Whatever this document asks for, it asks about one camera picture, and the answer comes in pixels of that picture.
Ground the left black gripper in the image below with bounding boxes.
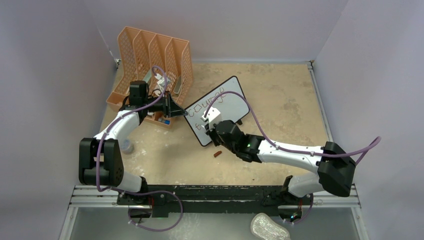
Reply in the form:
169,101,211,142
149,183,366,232
143,91,188,118

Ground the brown marker cap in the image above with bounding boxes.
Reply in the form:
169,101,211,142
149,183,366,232
213,151,222,158

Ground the black framed whiteboard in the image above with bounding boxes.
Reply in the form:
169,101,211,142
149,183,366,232
184,75,250,147

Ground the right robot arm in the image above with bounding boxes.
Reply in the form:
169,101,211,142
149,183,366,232
204,120,356,204

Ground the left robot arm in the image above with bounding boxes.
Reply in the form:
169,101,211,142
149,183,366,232
78,80,188,205

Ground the grey rounded case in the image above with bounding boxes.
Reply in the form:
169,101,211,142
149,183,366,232
173,76,182,96

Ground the grey eraser block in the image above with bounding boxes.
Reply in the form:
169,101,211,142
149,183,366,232
142,70,152,86

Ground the peach plastic file organizer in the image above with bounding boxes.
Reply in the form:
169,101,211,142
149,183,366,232
106,26,194,112

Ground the clear plastic jar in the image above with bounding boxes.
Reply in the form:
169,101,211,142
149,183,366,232
119,139,134,155

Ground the silver foil pouch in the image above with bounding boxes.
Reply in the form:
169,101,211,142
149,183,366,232
250,213,291,240

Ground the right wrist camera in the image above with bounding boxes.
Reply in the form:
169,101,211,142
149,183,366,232
201,107,222,129

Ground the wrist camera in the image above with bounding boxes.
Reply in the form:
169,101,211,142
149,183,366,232
201,107,222,129
152,74,168,95

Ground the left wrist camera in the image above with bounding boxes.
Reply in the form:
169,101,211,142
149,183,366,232
152,74,168,95

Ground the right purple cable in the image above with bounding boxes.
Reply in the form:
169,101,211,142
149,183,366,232
204,91,382,165

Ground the purple cable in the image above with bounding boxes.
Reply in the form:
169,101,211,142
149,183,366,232
95,65,184,233
204,91,382,165

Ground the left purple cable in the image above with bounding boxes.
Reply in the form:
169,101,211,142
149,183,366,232
95,65,184,233

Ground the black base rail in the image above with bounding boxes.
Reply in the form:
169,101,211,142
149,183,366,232
117,184,312,219

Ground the aluminium frame rail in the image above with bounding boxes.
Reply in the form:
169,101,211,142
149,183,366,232
342,184,361,208

